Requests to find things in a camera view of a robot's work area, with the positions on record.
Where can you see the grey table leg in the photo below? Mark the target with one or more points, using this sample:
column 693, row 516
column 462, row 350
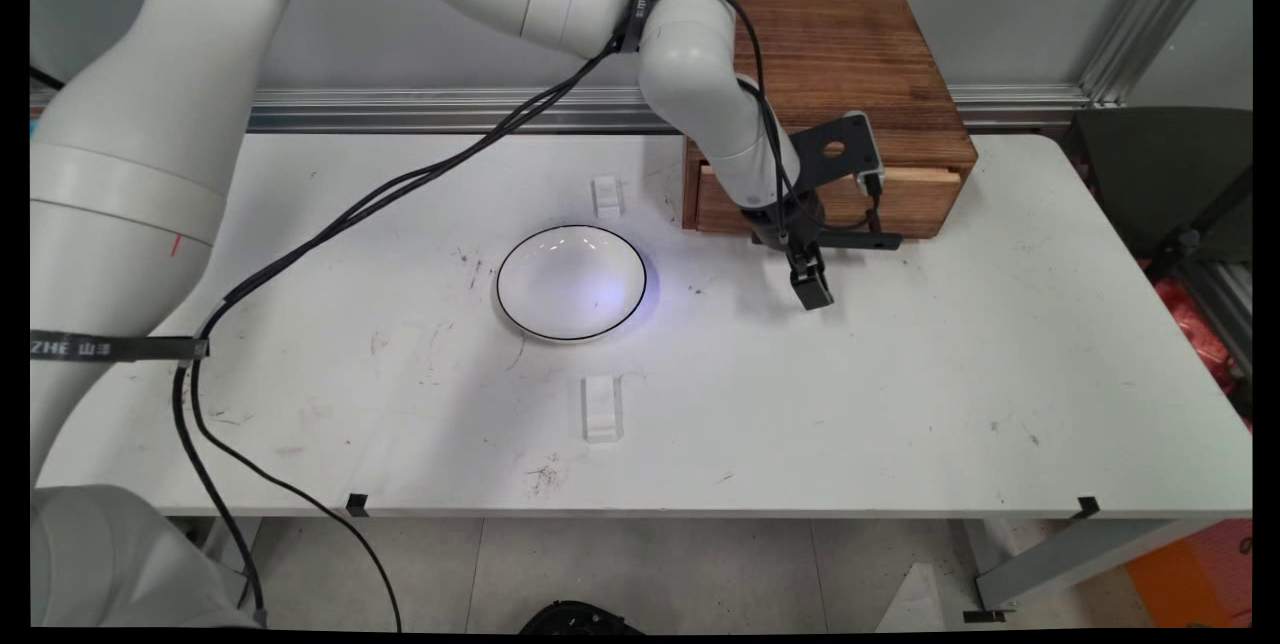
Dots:
column 1080, row 554

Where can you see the orange box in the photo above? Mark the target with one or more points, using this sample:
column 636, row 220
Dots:
column 1195, row 574

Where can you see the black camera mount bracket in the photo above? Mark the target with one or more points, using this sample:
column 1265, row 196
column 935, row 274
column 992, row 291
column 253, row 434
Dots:
column 825, row 146

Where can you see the brown wooden drawer cabinet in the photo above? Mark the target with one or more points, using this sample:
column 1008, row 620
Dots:
column 850, row 54

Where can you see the horizontal aluminium rail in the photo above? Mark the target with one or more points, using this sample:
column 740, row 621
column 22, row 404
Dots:
column 600, row 109

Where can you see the black round floor object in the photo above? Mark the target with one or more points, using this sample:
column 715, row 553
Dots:
column 580, row 618

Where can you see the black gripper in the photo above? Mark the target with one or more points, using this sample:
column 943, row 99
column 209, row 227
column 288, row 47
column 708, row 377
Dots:
column 790, row 219

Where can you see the slanted aluminium profile post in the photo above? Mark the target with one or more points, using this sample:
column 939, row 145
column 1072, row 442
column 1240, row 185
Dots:
column 1160, row 19

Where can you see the white bowl with black rim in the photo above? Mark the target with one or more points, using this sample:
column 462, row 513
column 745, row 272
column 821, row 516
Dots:
column 572, row 282

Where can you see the black tape marker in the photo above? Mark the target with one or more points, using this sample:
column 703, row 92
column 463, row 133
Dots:
column 357, row 504
column 1088, row 506

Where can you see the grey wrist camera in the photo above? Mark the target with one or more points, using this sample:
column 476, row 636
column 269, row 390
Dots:
column 868, row 149

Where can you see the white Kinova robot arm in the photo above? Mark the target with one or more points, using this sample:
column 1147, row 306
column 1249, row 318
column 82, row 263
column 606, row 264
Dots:
column 130, row 124

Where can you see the red plastic bag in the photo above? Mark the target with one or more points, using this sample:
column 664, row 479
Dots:
column 1200, row 329

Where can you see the clear acrylic block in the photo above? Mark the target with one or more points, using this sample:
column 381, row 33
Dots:
column 602, row 409
column 606, row 194

